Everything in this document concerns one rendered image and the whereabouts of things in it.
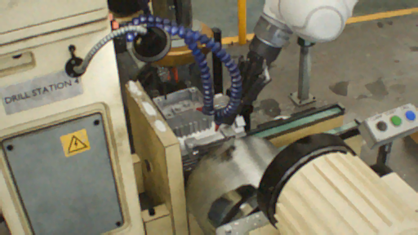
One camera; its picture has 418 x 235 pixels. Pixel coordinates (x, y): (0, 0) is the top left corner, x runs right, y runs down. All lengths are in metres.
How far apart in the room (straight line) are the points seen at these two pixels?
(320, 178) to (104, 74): 0.45
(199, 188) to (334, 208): 0.44
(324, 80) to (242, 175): 1.06
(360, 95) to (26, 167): 1.32
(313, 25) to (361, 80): 1.08
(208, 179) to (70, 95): 0.34
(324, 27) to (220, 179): 0.37
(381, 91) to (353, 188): 1.30
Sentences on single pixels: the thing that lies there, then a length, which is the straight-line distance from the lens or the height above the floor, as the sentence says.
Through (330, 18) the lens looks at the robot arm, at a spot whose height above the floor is 1.44.
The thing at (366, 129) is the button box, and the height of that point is 1.06.
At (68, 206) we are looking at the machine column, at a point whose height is 1.09.
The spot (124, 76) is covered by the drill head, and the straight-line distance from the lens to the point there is 1.56.
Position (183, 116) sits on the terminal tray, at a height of 1.14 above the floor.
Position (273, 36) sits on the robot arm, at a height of 1.32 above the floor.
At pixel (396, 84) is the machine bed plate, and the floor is 0.80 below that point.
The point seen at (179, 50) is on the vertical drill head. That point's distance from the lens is 1.17.
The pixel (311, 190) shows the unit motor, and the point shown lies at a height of 1.34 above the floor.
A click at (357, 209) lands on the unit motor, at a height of 1.36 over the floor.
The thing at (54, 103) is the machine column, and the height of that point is 1.35.
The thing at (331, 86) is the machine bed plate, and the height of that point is 0.80.
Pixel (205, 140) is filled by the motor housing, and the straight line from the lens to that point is 1.33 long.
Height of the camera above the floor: 1.89
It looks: 36 degrees down
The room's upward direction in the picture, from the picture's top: 3 degrees counter-clockwise
